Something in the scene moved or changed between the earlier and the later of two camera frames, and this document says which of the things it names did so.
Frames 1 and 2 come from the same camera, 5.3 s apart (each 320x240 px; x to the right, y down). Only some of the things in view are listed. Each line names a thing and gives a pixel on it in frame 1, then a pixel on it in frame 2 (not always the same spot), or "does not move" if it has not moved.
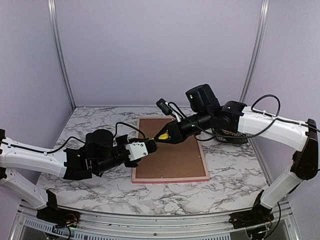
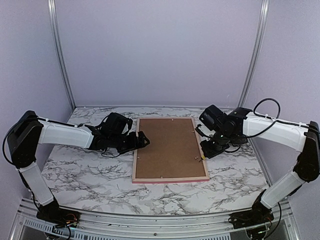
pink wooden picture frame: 183,161 does not move
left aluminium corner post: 51,5 does not move
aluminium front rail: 25,225 does not move
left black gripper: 122,139 to 134,145
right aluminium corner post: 256,51 does not move
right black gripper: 176,134 to 209,153
